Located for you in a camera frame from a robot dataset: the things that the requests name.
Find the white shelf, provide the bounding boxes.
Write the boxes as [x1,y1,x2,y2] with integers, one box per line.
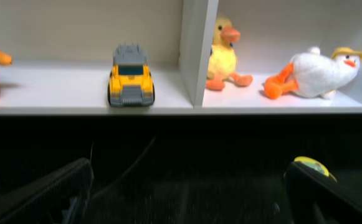
[0,0,362,117]

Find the yellow plush duck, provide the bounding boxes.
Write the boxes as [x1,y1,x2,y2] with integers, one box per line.
[206,16,254,92]

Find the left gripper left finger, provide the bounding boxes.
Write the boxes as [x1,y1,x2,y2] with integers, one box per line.
[0,157,95,224]

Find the grey and yellow toy truck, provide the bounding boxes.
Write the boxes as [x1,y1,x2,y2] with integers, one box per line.
[107,43,156,108]

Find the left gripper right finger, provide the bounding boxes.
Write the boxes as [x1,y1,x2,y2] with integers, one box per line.
[284,161,362,224]

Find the white plush duck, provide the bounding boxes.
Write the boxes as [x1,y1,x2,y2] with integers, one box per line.
[263,46,362,101]

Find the yellow rattle drum toy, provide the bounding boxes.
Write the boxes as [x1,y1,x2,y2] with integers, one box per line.
[292,156,338,183]

